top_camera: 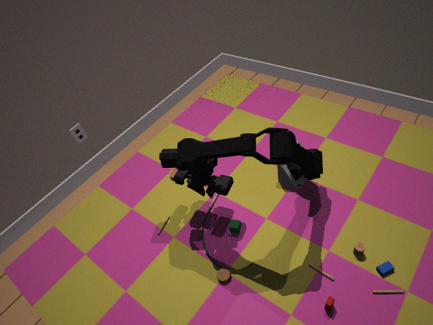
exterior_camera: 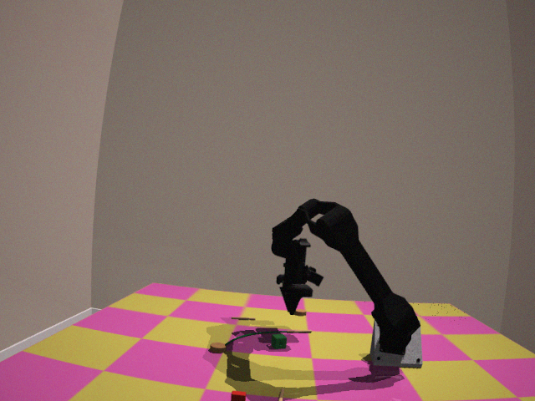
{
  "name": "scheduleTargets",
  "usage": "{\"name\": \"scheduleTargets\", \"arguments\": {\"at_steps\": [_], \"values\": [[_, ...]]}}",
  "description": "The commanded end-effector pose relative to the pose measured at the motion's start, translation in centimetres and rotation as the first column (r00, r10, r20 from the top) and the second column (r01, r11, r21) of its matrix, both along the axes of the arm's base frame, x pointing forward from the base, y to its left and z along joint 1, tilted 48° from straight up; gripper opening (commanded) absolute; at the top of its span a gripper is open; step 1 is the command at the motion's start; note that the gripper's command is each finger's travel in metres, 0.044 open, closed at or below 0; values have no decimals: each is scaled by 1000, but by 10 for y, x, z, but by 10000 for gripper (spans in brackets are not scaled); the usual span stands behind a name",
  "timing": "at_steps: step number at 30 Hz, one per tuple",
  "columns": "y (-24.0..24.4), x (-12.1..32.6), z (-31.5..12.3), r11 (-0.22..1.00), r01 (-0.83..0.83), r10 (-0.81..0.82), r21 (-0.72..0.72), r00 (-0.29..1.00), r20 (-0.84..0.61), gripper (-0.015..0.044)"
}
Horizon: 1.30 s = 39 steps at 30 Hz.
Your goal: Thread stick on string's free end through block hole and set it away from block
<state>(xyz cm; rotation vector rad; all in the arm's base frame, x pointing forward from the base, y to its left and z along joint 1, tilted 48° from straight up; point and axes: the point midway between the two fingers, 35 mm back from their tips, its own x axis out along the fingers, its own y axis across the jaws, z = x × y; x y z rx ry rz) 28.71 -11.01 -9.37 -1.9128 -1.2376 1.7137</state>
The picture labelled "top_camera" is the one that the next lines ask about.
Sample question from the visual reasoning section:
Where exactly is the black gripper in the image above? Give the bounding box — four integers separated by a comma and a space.
174, 161, 233, 198

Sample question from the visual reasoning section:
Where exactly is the green cube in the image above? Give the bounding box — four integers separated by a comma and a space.
229, 219, 242, 234

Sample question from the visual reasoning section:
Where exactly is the blue rectangular block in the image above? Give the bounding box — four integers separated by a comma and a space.
376, 261, 394, 276

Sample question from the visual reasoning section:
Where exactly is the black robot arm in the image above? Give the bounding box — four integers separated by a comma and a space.
159, 127, 323, 180

